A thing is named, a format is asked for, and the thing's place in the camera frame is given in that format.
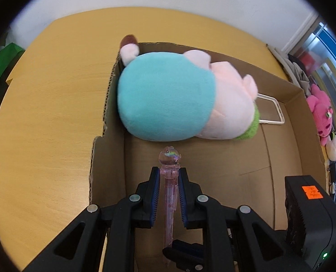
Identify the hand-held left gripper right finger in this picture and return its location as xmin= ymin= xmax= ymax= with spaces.
xmin=178 ymin=167 xmax=313 ymax=272

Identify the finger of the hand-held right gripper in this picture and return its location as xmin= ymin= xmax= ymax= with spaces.
xmin=162 ymin=239 xmax=204 ymax=272

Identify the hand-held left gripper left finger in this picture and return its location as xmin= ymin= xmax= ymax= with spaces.
xmin=24 ymin=167 xmax=161 ymax=272

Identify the pink transparent pen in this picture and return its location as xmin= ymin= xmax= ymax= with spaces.
xmin=158 ymin=146 xmax=182 ymax=267

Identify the brown cardboard box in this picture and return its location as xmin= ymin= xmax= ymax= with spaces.
xmin=88 ymin=42 xmax=331 ymax=272

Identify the teal and pink plush toy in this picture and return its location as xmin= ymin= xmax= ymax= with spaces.
xmin=117 ymin=35 xmax=262 ymax=142

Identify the pink plush bear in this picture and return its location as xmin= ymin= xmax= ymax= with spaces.
xmin=306 ymin=83 xmax=334 ymax=146

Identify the white phone case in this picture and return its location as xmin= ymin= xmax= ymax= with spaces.
xmin=254 ymin=93 xmax=286 ymax=125

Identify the glass door with blue sign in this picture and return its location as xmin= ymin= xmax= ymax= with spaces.
xmin=287 ymin=14 xmax=336 ymax=131

